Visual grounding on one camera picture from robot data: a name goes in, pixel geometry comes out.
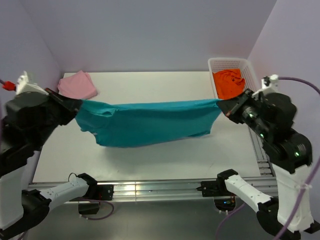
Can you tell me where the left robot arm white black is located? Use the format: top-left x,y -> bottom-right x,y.
0,88 -> 98,240

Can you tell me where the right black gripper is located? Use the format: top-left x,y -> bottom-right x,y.
215,86 -> 270,137

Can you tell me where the white plastic basket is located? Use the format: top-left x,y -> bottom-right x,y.
207,57 -> 261,98

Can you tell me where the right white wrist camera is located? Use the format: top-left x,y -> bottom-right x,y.
252,74 -> 279,99

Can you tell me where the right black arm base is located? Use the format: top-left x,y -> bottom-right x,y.
196,180 -> 227,198

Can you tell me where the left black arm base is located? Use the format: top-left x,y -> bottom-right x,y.
85,184 -> 114,201

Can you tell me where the orange t-shirt in basket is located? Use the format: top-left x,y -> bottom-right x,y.
212,68 -> 246,100

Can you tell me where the folded pink t-shirt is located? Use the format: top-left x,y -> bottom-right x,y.
57,70 -> 98,100

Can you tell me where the teal t-shirt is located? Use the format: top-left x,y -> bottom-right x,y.
75,99 -> 221,148

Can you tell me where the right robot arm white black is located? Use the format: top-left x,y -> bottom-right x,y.
216,90 -> 320,240

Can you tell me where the aluminium mounting rail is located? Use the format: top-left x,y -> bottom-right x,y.
27,177 -> 278,202

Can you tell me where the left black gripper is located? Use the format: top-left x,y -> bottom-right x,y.
33,87 -> 84,147

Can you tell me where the black box under rail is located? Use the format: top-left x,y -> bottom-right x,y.
78,203 -> 100,216

